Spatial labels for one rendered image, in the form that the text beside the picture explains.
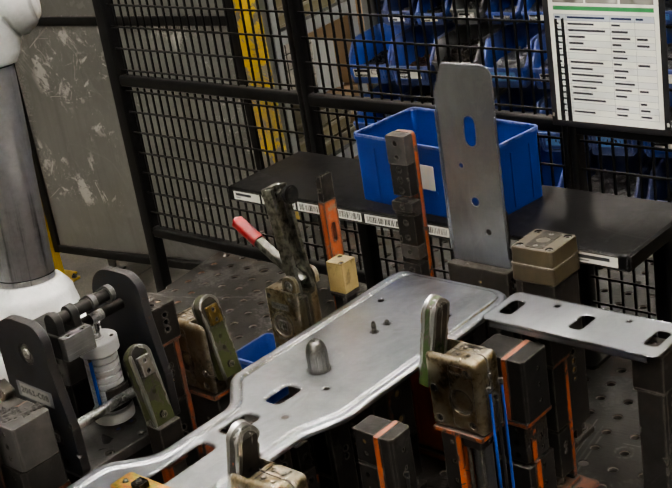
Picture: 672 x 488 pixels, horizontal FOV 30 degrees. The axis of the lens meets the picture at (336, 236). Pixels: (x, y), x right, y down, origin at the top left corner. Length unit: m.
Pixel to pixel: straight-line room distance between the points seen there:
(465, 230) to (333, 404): 0.47
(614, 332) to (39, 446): 0.80
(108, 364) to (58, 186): 3.03
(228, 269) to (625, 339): 1.39
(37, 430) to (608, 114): 1.08
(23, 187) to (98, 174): 2.44
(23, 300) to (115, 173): 2.38
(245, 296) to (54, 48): 1.93
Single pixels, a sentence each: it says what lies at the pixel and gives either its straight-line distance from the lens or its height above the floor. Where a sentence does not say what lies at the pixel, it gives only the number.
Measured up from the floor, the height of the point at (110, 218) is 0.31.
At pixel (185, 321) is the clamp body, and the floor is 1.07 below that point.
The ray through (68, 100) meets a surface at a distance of 4.58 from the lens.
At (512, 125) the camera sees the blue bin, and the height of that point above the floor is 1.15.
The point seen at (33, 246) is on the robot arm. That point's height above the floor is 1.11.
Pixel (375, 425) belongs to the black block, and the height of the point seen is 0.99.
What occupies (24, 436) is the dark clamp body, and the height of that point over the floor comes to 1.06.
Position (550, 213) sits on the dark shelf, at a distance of 2.16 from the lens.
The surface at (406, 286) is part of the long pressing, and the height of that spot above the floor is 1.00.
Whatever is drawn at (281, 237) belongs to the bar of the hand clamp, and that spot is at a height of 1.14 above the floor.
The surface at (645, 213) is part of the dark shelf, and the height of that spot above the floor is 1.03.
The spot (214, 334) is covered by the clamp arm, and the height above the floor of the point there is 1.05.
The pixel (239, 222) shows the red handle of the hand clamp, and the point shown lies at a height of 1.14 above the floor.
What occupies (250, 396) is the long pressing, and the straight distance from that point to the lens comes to 1.78.
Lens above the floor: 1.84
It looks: 22 degrees down
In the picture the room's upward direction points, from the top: 9 degrees counter-clockwise
